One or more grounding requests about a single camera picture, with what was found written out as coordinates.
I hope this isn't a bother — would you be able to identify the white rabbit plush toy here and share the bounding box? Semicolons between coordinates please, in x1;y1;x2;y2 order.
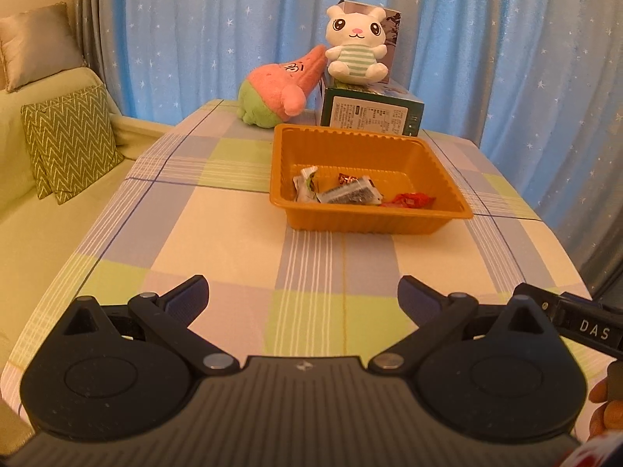
324;4;389;83

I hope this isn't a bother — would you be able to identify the large red snack packet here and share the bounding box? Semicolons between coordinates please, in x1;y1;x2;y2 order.
378;193;437;209

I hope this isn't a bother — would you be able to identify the dark green carton box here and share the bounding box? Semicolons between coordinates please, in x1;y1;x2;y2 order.
320;80;424;138

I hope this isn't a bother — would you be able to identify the grey satin cushion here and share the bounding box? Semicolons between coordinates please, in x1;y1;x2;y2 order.
0;2;87;93

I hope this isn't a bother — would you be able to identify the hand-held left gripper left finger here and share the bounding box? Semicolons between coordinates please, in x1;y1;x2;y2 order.
56;275;239;376

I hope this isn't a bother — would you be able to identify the pale printed tall box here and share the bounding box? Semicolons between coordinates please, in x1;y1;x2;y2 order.
338;0;404;86

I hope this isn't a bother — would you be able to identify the person's right hand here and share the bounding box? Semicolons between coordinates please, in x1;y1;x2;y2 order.
588;369;609;441

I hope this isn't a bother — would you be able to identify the person's red printed clothing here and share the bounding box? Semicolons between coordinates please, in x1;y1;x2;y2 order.
567;430;623;467

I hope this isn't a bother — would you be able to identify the green zigzag cushion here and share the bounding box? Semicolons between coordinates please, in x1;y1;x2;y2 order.
20;85;126;205

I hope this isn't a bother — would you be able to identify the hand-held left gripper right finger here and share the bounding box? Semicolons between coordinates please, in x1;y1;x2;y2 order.
369;275;556;376

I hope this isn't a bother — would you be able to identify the blue star-print curtain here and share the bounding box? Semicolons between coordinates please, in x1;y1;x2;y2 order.
73;0;623;273

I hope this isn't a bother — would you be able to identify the black and clear snack packet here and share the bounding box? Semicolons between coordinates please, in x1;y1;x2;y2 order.
316;177;384;205

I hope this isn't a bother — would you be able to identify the orange plastic tray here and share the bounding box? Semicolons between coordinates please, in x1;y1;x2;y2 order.
269;124;474;235

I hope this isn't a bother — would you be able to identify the silver snack wrapper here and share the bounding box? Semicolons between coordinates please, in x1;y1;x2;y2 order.
292;165;320;202

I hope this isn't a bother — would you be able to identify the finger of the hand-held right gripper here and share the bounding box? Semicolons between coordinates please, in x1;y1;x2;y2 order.
513;282;565;324

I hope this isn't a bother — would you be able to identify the light green sofa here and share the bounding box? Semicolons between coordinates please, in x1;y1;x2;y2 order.
0;67;176;380

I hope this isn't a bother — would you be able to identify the pink star plush toy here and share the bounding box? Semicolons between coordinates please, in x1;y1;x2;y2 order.
238;44;327;130

